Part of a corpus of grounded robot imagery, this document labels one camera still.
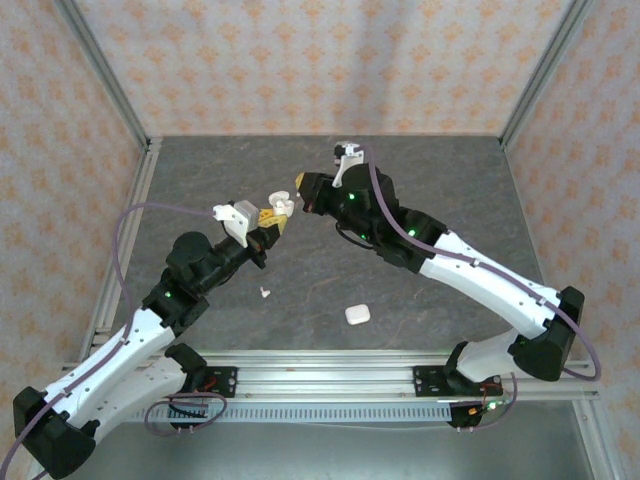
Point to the aluminium frame rail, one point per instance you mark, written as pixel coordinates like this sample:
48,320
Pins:
595,440
136,200

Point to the small green LED board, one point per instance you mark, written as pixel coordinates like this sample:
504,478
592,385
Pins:
492,405

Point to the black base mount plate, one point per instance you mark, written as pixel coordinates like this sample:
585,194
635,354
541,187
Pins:
427,381
227,382

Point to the aluminium frame post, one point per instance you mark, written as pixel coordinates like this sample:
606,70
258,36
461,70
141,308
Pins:
541,75
110,80

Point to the wide aluminium base rail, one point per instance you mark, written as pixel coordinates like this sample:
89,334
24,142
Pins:
325,380

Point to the small white rounded box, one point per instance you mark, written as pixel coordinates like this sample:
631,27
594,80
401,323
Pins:
357,315

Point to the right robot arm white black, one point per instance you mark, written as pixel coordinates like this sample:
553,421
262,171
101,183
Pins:
490,285

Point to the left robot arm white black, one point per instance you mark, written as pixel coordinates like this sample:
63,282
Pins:
100,365

